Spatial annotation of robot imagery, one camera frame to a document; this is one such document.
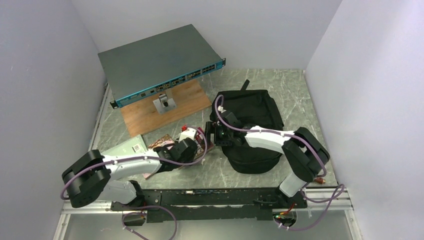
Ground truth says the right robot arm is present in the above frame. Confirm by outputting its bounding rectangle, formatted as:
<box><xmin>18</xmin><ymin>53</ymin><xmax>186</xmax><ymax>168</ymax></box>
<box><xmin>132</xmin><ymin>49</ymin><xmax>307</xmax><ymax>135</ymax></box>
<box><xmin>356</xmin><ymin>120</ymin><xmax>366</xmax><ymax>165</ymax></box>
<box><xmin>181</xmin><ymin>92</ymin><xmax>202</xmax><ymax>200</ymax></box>
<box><xmin>205</xmin><ymin>111</ymin><xmax>331</xmax><ymax>208</ymax></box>

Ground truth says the wooden base board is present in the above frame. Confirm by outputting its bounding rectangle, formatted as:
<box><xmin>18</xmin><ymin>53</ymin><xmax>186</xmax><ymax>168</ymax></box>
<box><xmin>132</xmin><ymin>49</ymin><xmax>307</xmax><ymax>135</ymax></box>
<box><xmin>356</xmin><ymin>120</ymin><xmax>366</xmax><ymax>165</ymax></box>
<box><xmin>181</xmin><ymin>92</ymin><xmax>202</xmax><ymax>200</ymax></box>
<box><xmin>120</xmin><ymin>80</ymin><xmax>212</xmax><ymax>137</ymax></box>

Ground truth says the metal switch stand bracket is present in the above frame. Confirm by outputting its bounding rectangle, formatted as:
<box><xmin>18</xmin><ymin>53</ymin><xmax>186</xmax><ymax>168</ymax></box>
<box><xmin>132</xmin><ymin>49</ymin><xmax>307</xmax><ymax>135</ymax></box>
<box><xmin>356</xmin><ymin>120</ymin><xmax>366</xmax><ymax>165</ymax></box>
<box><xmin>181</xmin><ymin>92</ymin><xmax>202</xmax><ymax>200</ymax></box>
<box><xmin>153</xmin><ymin>93</ymin><xmax>177</xmax><ymax>114</ymax></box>

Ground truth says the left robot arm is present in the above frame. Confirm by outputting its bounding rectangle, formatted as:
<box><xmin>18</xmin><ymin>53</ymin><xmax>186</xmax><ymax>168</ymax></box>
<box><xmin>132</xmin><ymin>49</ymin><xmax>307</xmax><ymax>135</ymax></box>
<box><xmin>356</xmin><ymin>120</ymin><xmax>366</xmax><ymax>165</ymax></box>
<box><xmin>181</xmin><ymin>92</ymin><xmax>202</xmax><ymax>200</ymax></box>
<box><xmin>60</xmin><ymin>138</ymin><xmax>204</xmax><ymax>210</ymax></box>

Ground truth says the copper brass tap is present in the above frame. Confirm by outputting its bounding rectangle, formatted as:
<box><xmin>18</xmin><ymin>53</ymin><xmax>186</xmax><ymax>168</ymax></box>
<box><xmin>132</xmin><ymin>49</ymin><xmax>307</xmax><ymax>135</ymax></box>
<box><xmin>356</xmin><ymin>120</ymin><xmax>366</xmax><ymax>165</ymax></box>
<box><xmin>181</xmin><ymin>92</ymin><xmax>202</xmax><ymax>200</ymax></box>
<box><xmin>313</xmin><ymin>177</ymin><xmax>326</xmax><ymax>185</ymax></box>

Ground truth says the dark red book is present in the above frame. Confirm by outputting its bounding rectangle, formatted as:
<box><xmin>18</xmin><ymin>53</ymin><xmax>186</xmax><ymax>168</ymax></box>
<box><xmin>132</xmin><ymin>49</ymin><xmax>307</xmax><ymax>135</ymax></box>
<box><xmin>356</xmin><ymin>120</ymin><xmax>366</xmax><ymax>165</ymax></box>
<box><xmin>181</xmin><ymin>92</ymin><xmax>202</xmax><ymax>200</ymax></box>
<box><xmin>181</xmin><ymin>125</ymin><xmax>214</xmax><ymax>167</ymax></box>

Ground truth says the grey notebook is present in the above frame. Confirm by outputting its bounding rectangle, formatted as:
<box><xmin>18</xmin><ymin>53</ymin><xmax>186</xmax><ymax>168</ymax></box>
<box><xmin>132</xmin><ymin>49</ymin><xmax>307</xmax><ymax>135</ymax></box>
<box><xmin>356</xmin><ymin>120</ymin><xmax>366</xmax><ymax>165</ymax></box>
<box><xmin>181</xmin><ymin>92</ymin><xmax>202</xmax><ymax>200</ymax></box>
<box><xmin>101</xmin><ymin>134</ymin><xmax>148</xmax><ymax>156</ymax></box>

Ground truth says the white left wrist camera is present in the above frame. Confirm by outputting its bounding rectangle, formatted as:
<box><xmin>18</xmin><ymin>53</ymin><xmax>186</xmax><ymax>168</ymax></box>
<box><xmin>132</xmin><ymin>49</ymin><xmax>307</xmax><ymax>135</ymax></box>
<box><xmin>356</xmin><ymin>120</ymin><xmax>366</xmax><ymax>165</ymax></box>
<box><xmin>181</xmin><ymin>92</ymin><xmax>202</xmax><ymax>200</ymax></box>
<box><xmin>178</xmin><ymin>126</ymin><xmax>198</xmax><ymax>142</ymax></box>

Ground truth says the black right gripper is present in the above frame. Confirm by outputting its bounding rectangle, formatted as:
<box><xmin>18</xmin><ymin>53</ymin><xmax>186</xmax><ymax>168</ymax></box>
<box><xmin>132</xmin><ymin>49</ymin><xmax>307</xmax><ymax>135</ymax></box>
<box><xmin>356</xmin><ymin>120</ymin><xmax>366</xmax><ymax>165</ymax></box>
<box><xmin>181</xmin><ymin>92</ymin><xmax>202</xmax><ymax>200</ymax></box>
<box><xmin>201</xmin><ymin>121</ymin><xmax>233</xmax><ymax>146</ymax></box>

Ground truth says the black student backpack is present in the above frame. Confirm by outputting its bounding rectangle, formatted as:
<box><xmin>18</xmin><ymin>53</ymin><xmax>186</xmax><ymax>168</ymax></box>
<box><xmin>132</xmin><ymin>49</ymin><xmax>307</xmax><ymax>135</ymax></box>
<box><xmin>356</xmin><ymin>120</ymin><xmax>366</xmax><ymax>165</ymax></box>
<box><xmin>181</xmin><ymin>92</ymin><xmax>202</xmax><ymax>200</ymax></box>
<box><xmin>205</xmin><ymin>80</ymin><xmax>284</xmax><ymax>174</ymax></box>

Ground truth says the grey network switch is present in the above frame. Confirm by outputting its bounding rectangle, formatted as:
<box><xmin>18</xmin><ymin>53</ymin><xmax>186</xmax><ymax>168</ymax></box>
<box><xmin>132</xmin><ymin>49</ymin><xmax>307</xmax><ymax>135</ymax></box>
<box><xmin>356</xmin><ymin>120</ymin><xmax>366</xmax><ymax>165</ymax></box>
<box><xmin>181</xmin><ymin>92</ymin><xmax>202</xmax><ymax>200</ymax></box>
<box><xmin>98</xmin><ymin>24</ymin><xmax>226</xmax><ymax>109</ymax></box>

